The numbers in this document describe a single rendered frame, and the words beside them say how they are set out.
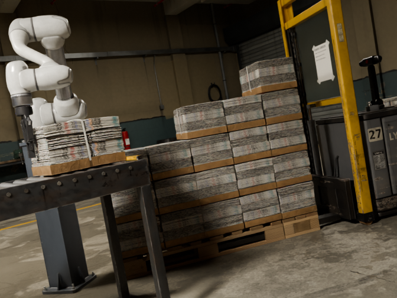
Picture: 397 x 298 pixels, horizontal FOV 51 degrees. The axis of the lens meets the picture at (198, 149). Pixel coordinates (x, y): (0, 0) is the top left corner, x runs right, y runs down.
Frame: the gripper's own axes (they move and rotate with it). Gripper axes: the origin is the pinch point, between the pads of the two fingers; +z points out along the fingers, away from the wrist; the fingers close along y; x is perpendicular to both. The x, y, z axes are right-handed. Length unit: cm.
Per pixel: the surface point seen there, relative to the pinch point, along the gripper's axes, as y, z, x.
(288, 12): 40, -85, -237
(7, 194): -30.3, 15.6, 18.3
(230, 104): 20, -11, -141
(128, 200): 47, 41, -65
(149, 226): -30, 43, -39
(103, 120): -14.2, -8.9, -31.6
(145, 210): -30, 36, -38
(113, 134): -13.7, -1.5, -35.7
